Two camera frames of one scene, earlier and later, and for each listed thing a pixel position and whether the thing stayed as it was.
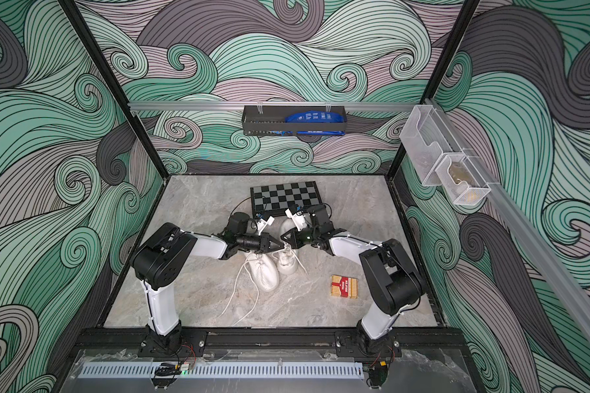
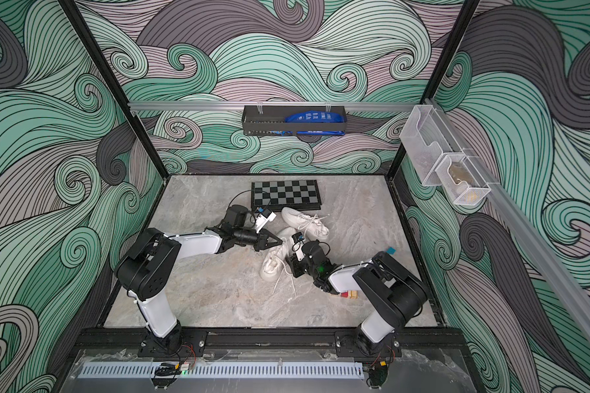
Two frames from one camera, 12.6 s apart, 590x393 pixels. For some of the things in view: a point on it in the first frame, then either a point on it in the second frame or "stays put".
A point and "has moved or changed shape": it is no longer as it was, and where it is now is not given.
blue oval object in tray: (315, 116) stays put
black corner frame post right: (433, 87) stays put
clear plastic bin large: (426, 138) stays put
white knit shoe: (288, 258) has moved or changed shape
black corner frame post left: (81, 25) stays put
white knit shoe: (265, 271) has moved or changed shape
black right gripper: (297, 239) -> (297, 264)
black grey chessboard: (279, 197) stays put
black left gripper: (264, 243) stays put
